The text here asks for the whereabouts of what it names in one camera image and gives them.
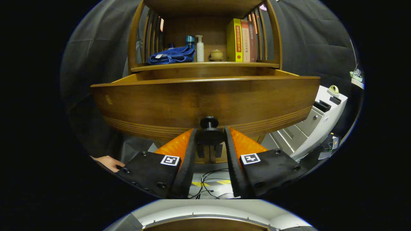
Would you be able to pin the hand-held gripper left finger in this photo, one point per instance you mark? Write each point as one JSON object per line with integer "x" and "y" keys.
{"x": 188, "y": 166}

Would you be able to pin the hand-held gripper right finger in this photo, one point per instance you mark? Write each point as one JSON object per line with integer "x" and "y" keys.
{"x": 233, "y": 166}

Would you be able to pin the wooden cabinet door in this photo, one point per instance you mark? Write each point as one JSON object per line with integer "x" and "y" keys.
{"x": 219, "y": 150}
{"x": 201, "y": 150}

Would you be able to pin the wooden countertop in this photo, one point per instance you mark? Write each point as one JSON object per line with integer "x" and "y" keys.
{"x": 224, "y": 64}

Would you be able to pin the large black holder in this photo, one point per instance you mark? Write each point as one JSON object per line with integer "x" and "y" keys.
{"x": 322, "y": 106}

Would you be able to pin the blue folded towel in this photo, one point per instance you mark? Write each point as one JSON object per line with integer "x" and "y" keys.
{"x": 173, "y": 56}

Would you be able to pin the beige lidded teacup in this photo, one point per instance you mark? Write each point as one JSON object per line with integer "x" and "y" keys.
{"x": 216, "y": 54}

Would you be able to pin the white pump bottle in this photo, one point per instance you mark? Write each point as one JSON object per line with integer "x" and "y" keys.
{"x": 200, "y": 51}

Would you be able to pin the orange and white book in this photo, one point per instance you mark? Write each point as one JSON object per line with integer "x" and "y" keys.
{"x": 246, "y": 48}

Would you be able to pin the small black holder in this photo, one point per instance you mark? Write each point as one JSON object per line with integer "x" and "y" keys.
{"x": 335, "y": 99}

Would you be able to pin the brown book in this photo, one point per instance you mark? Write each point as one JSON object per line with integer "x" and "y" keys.
{"x": 253, "y": 45}

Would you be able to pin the yellow book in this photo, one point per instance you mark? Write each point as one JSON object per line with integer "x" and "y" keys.
{"x": 231, "y": 41}

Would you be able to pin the yellow-green tape roll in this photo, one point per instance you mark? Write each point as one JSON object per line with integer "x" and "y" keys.
{"x": 333, "y": 90}

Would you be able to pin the teal blue bottle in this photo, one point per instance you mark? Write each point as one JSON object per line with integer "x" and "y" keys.
{"x": 189, "y": 40}

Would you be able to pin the small pink object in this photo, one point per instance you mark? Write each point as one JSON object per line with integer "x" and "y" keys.
{"x": 263, "y": 6}

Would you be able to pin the white wall device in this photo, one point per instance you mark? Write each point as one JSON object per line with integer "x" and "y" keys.
{"x": 357, "y": 78}

